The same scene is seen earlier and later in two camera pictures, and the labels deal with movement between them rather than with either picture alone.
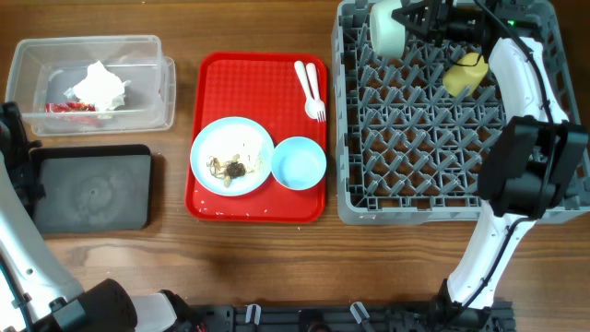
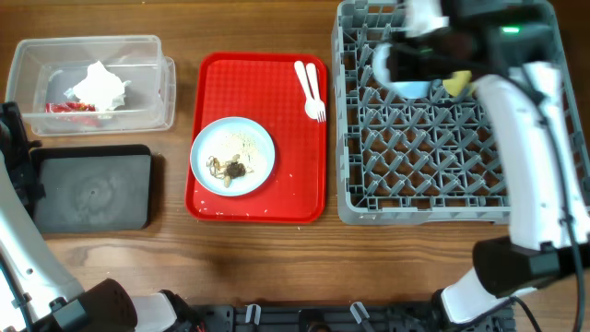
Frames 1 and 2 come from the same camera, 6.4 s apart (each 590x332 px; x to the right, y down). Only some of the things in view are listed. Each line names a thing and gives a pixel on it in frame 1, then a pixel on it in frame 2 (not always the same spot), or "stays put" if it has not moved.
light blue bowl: (299, 163) → (407, 89)
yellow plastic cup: (468, 72) stays put
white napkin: (106, 90) stays put
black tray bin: (94, 187) stays put
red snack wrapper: (69, 106) stays put
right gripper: (437, 9) → (396, 64)
